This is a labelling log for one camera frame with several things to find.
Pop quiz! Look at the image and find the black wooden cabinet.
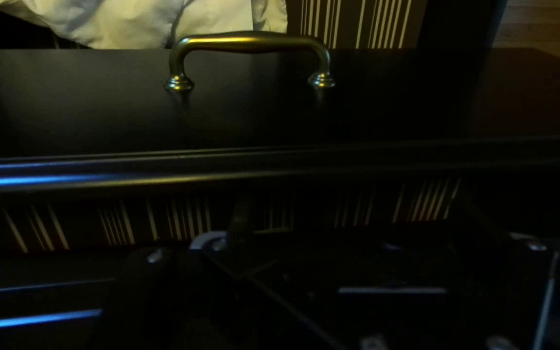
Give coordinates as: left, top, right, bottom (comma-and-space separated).
0, 46, 560, 350

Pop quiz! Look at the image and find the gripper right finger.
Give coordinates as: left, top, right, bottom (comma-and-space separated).
472, 231, 560, 350

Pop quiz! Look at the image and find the black drawer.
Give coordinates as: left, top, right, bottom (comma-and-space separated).
0, 47, 477, 158

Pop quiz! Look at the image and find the brass drawer handle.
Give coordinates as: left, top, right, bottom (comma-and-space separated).
164, 31, 336, 93

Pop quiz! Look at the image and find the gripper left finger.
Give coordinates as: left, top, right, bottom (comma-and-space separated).
115, 231, 341, 350

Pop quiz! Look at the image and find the white cloth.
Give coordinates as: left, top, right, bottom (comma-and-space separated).
0, 0, 288, 50

